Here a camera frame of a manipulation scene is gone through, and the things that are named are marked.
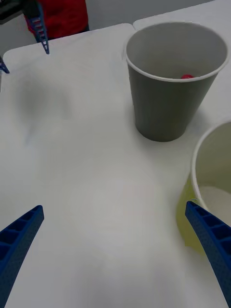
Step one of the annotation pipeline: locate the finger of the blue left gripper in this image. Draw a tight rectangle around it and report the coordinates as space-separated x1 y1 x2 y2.
0 56 10 74
24 2 51 55

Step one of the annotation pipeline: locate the person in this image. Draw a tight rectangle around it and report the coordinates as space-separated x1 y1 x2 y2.
26 0 90 40

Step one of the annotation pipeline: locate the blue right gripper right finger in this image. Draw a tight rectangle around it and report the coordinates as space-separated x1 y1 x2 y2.
185 201 231 308

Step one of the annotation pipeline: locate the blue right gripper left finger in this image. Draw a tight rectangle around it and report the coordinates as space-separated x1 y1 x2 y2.
0 205 45 308

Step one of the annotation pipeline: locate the yellow-green plastic bin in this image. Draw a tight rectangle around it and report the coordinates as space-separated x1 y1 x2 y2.
175 121 231 258

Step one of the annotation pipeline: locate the grey plastic bin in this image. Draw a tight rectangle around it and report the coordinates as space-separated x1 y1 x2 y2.
125 21 231 142

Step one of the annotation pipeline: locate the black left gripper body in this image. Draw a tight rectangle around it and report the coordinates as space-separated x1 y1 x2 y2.
0 0 39 25

